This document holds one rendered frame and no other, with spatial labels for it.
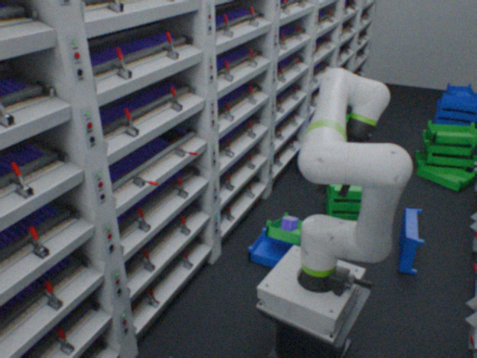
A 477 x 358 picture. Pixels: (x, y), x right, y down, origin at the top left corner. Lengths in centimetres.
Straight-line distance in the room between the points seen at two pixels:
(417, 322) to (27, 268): 156
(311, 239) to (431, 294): 95
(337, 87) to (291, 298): 72
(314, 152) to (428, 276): 138
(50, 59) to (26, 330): 74
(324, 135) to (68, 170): 72
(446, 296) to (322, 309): 91
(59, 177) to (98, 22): 43
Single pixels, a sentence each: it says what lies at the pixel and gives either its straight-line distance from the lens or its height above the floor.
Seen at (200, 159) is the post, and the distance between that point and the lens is 198.
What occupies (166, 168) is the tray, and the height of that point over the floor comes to 69.
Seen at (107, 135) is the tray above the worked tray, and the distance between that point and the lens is 150.
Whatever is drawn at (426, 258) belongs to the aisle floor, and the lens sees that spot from 251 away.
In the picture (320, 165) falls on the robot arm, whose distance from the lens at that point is 114.
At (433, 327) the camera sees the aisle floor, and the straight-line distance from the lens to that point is 215.
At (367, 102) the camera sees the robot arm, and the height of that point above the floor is 98.
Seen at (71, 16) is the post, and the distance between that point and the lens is 126.
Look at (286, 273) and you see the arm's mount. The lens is 167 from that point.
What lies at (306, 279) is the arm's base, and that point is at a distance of 159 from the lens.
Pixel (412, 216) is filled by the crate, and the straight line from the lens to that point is 244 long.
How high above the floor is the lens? 146
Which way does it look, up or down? 29 degrees down
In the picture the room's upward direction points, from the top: straight up
